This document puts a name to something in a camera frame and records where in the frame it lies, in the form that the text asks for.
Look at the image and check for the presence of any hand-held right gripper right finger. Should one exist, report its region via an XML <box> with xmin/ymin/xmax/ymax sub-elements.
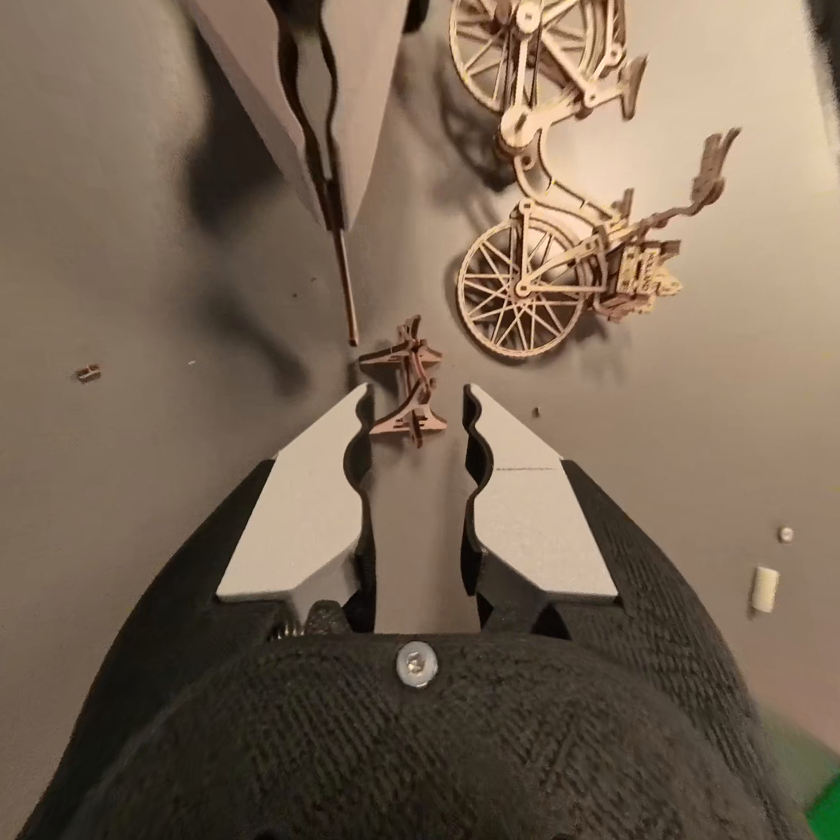
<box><xmin>461</xmin><ymin>384</ymin><xmax>622</xmax><ymax>610</ymax></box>

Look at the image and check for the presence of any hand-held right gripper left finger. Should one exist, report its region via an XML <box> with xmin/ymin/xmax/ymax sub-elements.
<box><xmin>215</xmin><ymin>384</ymin><xmax>378</xmax><ymax>614</ymax></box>

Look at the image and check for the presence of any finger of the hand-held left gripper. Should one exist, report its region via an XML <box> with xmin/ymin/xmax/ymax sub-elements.
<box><xmin>185</xmin><ymin>0</ymin><xmax>333</xmax><ymax>232</ymax></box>
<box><xmin>319</xmin><ymin>0</ymin><xmax>406</xmax><ymax>232</ymax></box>

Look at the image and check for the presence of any small brown wooden tower model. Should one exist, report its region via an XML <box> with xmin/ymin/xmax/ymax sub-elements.
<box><xmin>357</xmin><ymin>315</ymin><xmax>450</xmax><ymax>450</ymax></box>

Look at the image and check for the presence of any thin brown wooden rod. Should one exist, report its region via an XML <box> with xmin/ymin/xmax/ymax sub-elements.
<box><xmin>336</xmin><ymin>226</ymin><xmax>360</xmax><ymax>347</ymax></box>

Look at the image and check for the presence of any pale wooden bicycle model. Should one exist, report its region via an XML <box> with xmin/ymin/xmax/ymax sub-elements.
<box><xmin>448</xmin><ymin>0</ymin><xmax>742</xmax><ymax>361</ymax></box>

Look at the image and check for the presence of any green object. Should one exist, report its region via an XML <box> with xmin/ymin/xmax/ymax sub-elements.
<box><xmin>804</xmin><ymin>777</ymin><xmax>840</xmax><ymax>840</ymax></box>

